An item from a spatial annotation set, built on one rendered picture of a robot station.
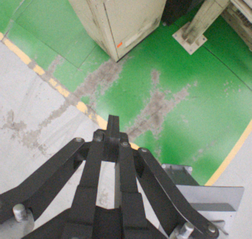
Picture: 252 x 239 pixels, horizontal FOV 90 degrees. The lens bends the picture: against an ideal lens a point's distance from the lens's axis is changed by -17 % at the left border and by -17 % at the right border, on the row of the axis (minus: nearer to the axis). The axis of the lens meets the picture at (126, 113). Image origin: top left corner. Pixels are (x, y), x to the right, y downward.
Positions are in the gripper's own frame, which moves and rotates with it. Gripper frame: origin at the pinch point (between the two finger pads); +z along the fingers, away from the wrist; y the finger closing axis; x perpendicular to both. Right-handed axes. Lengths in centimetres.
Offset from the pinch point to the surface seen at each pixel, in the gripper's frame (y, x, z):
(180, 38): 55, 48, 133
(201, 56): 78, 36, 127
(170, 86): 51, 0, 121
